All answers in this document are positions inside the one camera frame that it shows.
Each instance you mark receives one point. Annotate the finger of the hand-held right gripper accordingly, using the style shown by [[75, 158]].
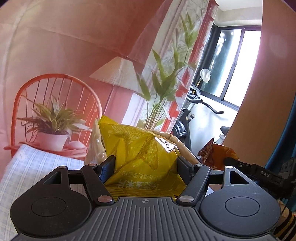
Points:
[[240, 165]]

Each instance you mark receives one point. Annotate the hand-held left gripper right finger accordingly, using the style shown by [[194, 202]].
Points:
[[183, 168]]

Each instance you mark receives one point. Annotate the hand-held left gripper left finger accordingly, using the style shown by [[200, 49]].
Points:
[[108, 168]]

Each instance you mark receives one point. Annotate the brown cardboard box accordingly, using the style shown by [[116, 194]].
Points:
[[183, 149]]

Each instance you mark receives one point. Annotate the orange snack bag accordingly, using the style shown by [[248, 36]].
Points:
[[219, 153]]

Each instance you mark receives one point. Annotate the yellow snack bag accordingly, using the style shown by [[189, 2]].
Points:
[[138, 150]]

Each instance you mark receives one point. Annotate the black exercise bike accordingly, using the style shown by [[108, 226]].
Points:
[[182, 129]]

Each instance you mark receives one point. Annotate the checked blue tablecloth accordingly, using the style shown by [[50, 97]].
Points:
[[34, 166]]

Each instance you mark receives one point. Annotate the light wooden board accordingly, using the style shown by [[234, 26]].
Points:
[[266, 92]]

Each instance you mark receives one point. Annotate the white plastic bag on pole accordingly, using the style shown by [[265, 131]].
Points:
[[205, 75]]

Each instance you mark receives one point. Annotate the dark framed window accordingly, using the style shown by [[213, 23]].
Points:
[[231, 58]]

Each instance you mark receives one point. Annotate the printed room wall backdrop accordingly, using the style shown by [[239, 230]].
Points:
[[69, 46]]

